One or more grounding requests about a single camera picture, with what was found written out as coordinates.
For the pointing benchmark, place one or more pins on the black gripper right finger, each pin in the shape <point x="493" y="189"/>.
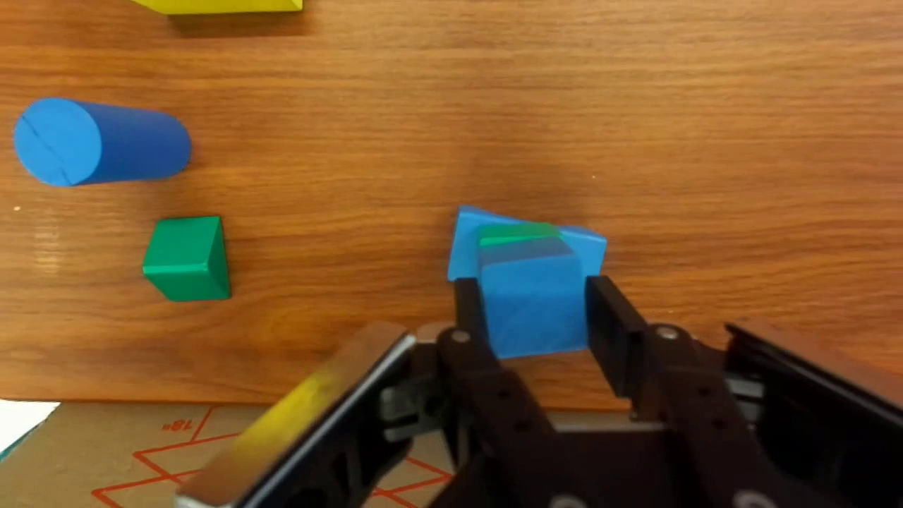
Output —
<point x="679" y="396"/>

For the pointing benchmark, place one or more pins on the blue cylinder block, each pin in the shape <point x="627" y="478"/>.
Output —
<point x="95" y="142"/>

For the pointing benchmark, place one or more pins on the blue arch block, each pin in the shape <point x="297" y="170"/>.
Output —
<point x="465" y="242"/>

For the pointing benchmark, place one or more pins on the yellow rectangular block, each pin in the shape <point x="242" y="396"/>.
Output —
<point x="221" y="4"/>

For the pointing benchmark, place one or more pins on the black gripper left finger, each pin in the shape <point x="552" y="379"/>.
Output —
<point x="489" y="403"/>

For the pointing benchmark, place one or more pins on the cardboard box with red print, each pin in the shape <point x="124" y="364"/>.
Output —
<point x="114" y="461"/>

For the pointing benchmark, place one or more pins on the blue cube block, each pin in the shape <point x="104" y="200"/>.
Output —
<point x="533" y="306"/>

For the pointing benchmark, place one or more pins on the green cube block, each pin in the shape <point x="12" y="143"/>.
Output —
<point x="188" y="256"/>
<point x="513" y="235"/>

